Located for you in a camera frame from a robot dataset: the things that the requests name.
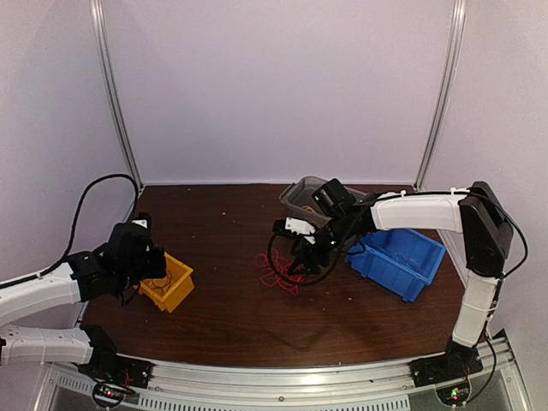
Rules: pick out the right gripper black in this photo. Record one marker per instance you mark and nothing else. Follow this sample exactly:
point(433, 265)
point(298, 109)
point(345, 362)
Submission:
point(306, 254)

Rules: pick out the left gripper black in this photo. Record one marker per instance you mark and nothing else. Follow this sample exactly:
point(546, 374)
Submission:
point(157, 271)

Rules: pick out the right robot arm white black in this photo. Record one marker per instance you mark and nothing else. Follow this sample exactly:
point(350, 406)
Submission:
point(474, 212)

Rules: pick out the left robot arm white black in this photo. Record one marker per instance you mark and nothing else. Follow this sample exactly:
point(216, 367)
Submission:
point(122, 263)

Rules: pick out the yellow plastic bin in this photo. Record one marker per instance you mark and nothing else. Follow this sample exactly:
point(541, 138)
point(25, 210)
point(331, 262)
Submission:
point(168, 293)

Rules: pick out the clear grey plastic container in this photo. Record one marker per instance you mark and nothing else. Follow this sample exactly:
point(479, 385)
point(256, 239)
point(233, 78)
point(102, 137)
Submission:
point(302, 198)

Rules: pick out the blue plastic bin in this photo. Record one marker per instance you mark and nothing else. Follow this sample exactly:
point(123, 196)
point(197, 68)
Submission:
point(401, 260)

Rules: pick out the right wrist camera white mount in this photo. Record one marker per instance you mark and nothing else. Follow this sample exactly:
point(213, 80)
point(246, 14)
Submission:
point(292, 227)

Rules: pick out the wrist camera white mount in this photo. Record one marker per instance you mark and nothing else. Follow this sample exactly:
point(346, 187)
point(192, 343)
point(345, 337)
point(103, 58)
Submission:
point(292, 227)
point(143, 220)

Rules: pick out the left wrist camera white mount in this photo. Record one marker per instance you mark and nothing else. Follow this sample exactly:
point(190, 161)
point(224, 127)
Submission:
point(143, 220)

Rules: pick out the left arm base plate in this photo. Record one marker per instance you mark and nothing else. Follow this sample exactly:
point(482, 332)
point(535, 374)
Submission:
point(118, 369)

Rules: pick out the aluminium front rail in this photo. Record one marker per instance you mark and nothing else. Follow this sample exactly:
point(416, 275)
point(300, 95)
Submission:
point(385, 385)

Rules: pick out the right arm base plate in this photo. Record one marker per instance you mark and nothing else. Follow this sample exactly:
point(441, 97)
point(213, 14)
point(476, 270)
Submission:
point(443, 368)

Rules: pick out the left aluminium corner post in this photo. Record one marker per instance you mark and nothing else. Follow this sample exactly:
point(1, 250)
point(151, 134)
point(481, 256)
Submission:
point(100, 30)

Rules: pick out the aluminium corner post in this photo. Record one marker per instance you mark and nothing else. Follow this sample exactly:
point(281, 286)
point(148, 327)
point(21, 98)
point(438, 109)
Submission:
point(451, 60)
point(100, 30)

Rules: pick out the right aluminium corner post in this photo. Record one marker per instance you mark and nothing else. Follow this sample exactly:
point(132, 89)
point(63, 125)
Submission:
point(451, 60)

